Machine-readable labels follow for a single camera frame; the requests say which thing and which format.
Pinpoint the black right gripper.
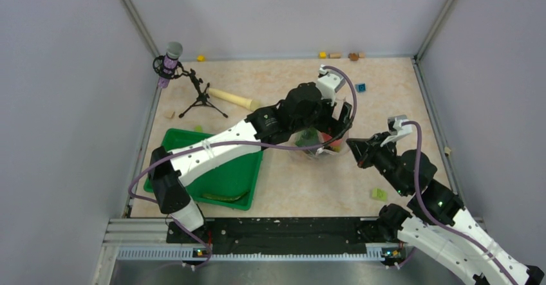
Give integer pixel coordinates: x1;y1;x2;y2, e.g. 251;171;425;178
346;130;410;196

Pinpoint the green bok choy vegetable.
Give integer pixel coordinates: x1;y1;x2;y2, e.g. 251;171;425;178
295;128;321;147

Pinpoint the clear zip top bag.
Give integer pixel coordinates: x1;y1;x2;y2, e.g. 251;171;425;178
288;131;350;161

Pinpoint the peach fruit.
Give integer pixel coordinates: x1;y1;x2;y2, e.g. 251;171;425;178
321;133;343;152

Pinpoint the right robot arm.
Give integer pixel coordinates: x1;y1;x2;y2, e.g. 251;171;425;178
346;132;545;284

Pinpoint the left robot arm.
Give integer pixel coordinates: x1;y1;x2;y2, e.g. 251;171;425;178
147;80;353;242

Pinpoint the blue toy brick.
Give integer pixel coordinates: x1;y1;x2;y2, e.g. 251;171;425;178
355;83;366;93

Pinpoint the light green block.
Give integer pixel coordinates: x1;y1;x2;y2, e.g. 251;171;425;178
370;188;388;202

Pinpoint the brown wooden piece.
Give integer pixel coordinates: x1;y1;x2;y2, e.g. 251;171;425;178
348;53;360;61

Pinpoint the cream toy microphone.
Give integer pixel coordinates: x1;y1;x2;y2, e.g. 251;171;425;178
209;88;261;111

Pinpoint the black tripod stand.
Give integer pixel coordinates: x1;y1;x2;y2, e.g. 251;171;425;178
178;69;229;118

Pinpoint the tan wooden block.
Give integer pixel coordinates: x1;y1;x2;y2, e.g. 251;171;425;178
163;111;175;119

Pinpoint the purple studio microphone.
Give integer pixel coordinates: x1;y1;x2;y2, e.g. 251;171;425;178
153;42;183;89

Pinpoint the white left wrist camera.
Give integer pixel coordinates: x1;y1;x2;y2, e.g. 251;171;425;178
316;64;346;102

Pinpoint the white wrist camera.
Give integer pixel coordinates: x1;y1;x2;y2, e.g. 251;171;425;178
316;64;346;102
380;115;412;147

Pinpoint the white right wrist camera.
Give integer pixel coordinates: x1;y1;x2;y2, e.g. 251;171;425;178
380;115;412;147

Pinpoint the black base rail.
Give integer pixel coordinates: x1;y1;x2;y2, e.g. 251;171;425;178
193;217;405;255

